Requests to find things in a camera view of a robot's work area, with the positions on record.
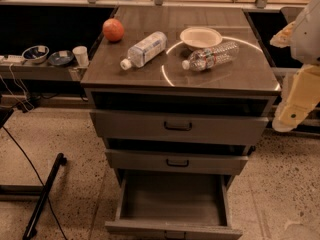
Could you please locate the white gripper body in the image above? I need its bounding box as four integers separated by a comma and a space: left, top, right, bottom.
272, 64, 320, 132

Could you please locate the grey bottom drawer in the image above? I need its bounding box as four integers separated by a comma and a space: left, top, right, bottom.
105, 171, 242, 240

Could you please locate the grey drawer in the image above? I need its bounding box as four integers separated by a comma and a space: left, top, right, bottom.
106, 149, 248, 175
105, 171, 242, 240
90, 110, 268, 146

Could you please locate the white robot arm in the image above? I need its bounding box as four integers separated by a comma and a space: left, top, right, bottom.
270, 0, 320, 132

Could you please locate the grey top drawer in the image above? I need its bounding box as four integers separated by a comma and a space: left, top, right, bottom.
90, 110, 268, 146

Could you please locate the grey drawer cabinet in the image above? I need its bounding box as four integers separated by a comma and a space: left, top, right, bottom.
80, 5, 282, 198

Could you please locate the grey middle drawer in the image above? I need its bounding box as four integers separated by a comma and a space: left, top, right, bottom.
106, 149, 248, 175

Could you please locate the clear crinkled water bottle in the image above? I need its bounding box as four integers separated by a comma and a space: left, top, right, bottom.
182, 41, 239, 72

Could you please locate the white paper bowl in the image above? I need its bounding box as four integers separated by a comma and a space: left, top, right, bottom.
180, 27, 223, 51

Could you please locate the clear bottle white label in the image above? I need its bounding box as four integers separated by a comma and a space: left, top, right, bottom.
120, 31, 167, 70

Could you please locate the orange round fruit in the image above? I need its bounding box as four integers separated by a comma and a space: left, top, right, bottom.
102, 18, 124, 42

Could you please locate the dark blue bowl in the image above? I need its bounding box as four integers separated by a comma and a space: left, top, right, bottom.
48, 50, 74, 66

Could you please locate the white bowl with items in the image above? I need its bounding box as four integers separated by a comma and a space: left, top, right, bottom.
22, 45, 49, 64

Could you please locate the white power strip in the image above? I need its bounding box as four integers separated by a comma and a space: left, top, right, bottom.
0, 55, 24, 64

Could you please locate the black stand leg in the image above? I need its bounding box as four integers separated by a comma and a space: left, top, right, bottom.
22, 153, 67, 240

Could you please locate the black floor cable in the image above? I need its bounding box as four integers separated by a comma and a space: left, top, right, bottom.
2, 126, 69, 240

